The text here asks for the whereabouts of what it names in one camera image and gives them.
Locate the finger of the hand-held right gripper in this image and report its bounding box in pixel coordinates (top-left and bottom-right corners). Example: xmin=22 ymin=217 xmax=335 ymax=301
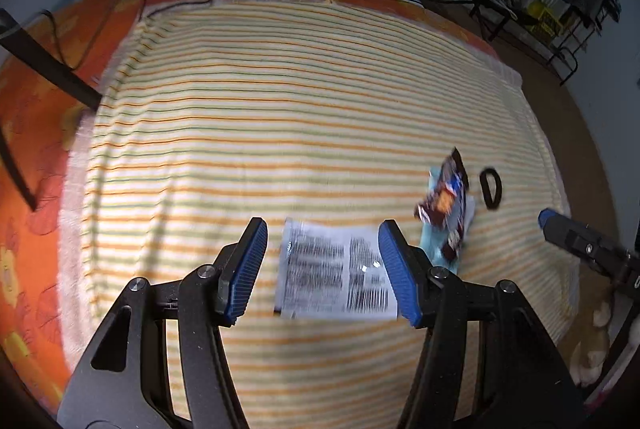
xmin=538 ymin=208 xmax=632 ymax=277

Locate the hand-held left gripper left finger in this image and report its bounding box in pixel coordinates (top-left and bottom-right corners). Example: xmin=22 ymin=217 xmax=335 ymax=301
xmin=56 ymin=217 xmax=269 ymax=429

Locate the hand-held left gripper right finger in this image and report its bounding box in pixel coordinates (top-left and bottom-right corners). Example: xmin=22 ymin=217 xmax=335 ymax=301
xmin=378 ymin=219 xmax=591 ymax=429

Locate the white printed sachet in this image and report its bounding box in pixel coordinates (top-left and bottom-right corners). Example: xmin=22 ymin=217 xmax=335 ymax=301
xmin=274 ymin=218 xmax=399 ymax=321

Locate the light blue wrapper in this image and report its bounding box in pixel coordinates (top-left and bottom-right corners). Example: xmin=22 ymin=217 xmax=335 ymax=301
xmin=419 ymin=169 xmax=476 ymax=277

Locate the dark snack wrapper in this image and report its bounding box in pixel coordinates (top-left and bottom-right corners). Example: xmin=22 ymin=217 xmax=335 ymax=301
xmin=414 ymin=147 xmax=471 ymax=260

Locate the beige plush object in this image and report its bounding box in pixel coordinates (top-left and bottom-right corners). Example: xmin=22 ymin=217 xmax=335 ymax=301
xmin=570 ymin=284 xmax=618 ymax=387

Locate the yellow striped fringed blanket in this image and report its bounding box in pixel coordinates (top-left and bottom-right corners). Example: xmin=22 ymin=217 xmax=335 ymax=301
xmin=57 ymin=0 xmax=581 ymax=429

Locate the yellow box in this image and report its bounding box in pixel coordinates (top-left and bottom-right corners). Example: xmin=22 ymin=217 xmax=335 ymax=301
xmin=527 ymin=0 xmax=563 ymax=42

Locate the orange floral sheet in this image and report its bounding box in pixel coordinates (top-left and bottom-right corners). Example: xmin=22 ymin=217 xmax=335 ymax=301
xmin=0 ymin=0 xmax=501 ymax=415

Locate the black hair tie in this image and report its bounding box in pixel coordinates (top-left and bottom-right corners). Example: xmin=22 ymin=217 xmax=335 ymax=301
xmin=479 ymin=167 xmax=503 ymax=210

